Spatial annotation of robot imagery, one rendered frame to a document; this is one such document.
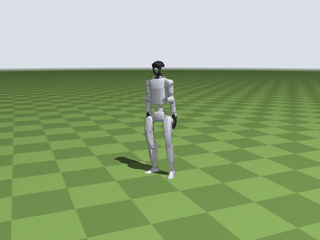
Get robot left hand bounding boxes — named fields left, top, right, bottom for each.
left=172, top=114, right=177, bottom=129

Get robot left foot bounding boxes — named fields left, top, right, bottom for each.
left=167, top=170, right=176, bottom=180

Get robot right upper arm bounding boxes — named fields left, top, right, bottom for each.
left=144, top=79, right=151, bottom=102

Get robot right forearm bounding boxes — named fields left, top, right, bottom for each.
left=145, top=101, right=152, bottom=115

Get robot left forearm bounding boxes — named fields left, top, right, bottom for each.
left=169, top=97, right=177, bottom=117

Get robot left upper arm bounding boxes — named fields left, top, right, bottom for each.
left=164, top=79, right=174, bottom=103

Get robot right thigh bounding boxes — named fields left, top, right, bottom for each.
left=144, top=115, right=158, bottom=149

